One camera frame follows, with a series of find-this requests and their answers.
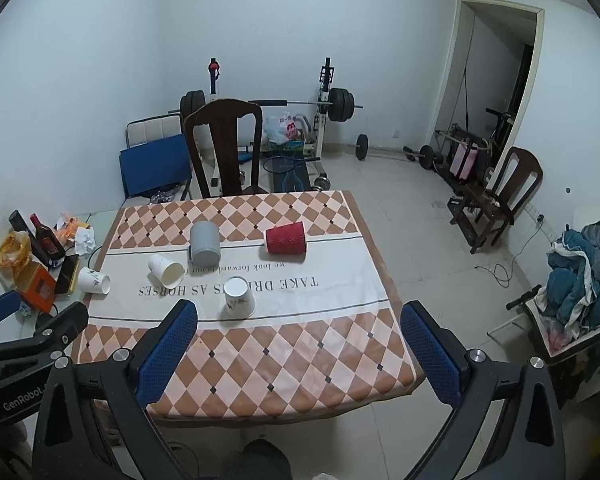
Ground floor cable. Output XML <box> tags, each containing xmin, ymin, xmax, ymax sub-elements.
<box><xmin>474</xmin><ymin>217</ymin><xmax>547</xmax><ymax>289</ymax></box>

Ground black bottle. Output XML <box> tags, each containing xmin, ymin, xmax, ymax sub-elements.
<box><xmin>8</xmin><ymin>209</ymin><xmax>36</xmax><ymax>236</ymax></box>

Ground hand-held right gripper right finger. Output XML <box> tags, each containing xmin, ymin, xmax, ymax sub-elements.
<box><xmin>400</xmin><ymin>301</ymin><xmax>566</xmax><ymax>480</ymax></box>

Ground white plastic bag red print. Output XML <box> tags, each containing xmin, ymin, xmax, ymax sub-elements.
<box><xmin>263</xmin><ymin>112</ymin><xmax>301</xmax><ymax>145</ymax></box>

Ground pink pad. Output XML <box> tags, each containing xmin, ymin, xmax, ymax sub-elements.
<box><xmin>450</xmin><ymin>143</ymin><xmax>481</xmax><ymax>181</ymax></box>

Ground short barbell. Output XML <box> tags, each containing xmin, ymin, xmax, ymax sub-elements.
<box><xmin>347</xmin><ymin>133</ymin><xmax>435</xmax><ymax>171</ymax></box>

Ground white barbell rack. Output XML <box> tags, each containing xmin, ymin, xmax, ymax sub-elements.
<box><xmin>200</xmin><ymin>57</ymin><xmax>339</xmax><ymax>197</ymax></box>

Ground grey cup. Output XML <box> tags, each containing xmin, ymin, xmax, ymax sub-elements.
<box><xmin>188</xmin><ymin>220</ymin><xmax>222</xmax><ymax>267</ymax></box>

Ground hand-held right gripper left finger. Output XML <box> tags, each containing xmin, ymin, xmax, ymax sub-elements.
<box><xmin>32</xmin><ymin>299</ymin><xmax>199</xmax><ymax>480</ymax></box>

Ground black flat case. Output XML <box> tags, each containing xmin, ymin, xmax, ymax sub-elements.
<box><xmin>54</xmin><ymin>254</ymin><xmax>81</xmax><ymax>295</ymax></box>

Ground orange box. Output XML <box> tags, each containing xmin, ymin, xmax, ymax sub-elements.
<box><xmin>13</xmin><ymin>262</ymin><xmax>56</xmax><ymax>314</ymax></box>

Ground checkered printed tablecloth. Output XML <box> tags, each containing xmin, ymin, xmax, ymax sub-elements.
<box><xmin>72</xmin><ymin>190</ymin><xmax>427</xmax><ymax>418</ymax></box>

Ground door frame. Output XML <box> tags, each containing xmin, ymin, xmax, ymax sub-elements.
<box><xmin>429</xmin><ymin>0</ymin><xmax>546</xmax><ymax>162</ymax></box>

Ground red ribbed paper cup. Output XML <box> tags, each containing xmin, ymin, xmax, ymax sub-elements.
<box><xmin>263</xmin><ymin>220</ymin><xmax>309</xmax><ymax>256</ymax></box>

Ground plain white paper cup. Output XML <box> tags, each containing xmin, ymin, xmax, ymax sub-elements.
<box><xmin>147</xmin><ymin>253</ymin><xmax>186</xmax><ymax>290</ymax></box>

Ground long barbell with black plates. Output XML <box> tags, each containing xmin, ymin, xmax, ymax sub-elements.
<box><xmin>168</xmin><ymin>87</ymin><xmax>365</xmax><ymax>124</ymax></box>

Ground green box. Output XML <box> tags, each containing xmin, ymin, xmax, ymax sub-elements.
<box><xmin>267</xmin><ymin>139</ymin><xmax>306</xmax><ymax>156</ymax></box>

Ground pile of clothes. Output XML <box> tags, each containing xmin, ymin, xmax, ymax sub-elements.
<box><xmin>544</xmin><ymin>219</ymin><xmax>600</xmax><ymax>332</ymax></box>

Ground crumpled white tissue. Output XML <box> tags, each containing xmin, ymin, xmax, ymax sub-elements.
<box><xmin>74</xmin><ymin>227</ymin><xmax>97</xmax><ymax>255</ymax></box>

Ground dark wooden chair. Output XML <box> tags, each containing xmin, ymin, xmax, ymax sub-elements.
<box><xmin>449</xmin><ymin>146</ymin><xmax>545</xmax><ymax>255</ymax></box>
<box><xmin>183</xmin><ymin>99</ymin><xmax>271</xmax><ymax>199</ymax></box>

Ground blue folding chair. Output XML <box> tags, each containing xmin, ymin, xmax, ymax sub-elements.
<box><xmin>118</xmin><ymin>133</ymin><xmax>194</xmax><ymax>200</ymax></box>

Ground black bench pad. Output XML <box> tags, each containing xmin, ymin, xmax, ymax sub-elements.
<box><xmin>267</xmin><ymin>157</ymin><xmax>314</xmax><ymax>192</ymax></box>

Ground yellow plastic bag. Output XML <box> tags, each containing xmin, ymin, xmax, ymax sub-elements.
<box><xmin>0</xmin><ymin>230</ymin><xmax>34</xmax><ymax>289</ymax></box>

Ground white cushioned chair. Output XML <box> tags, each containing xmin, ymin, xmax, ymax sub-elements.
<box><xmin>125</xmin><ymin>114</ymin><xmax>186</xmax><ymax>147</ymax></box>

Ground black exercise machine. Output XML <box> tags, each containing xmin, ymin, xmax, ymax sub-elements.
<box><xmin>434</xmin><ymin>107</ymin><xmax>514</xmax><ymax>187</ymax></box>

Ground white printed paper cup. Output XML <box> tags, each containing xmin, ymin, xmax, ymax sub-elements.
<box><xmin>77</xmin><ymin>266</ymin><xmax>112</xmax><ymax>295</ymax></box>
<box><xmin>223</xmin><ymin>275</ymin><xmax>257</xmax><ymax>319</ymax></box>

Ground dark bottle with red cap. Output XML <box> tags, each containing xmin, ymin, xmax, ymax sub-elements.
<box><xmin>28</xmin><ymin>213</ymin><xmax>64</xmax><ymax>267</ymax></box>

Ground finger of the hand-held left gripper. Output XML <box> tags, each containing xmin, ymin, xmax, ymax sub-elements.
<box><xmin>0</xmin><ymin>301</ymin><xmax>90</xmax><ymax>367</ymax></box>
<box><xmin>0</xmin><ymin>290</ymin><xmax>23</xmax><ymax>333</ymax></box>

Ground orange snack wrapper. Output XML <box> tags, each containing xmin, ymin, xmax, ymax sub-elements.
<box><xmin>54</xmin><ymin>214</ymin><xmax>81</xmax><ymax>246</ymax></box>

